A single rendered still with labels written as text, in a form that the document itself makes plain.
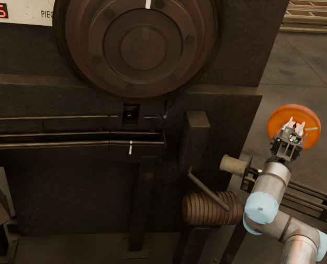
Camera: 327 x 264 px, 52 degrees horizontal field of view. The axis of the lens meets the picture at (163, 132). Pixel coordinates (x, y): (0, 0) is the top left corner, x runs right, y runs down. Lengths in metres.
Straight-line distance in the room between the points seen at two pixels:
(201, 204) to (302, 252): 0.51
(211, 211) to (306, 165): 1.32
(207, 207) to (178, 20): 0.71
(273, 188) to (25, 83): 0.83
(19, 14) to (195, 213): 0.88
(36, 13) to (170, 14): 0.43
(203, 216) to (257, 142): 1.30
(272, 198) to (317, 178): 1.59
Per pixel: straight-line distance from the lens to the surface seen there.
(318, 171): 2.52
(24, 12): 1.12
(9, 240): 1.83
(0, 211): 1.16
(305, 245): 0.91
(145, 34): 0.87
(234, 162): 1.24
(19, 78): 1.22
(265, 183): 0.90
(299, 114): 1.08
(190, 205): 1.29
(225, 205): 1.27
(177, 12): 0.86
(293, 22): 4.64
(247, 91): 1.29
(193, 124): 1.17
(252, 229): 1.00
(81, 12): 0.91
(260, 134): 2.60
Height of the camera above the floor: 1.51
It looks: 40 degrees down
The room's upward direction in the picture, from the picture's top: 10 degrees clockwise
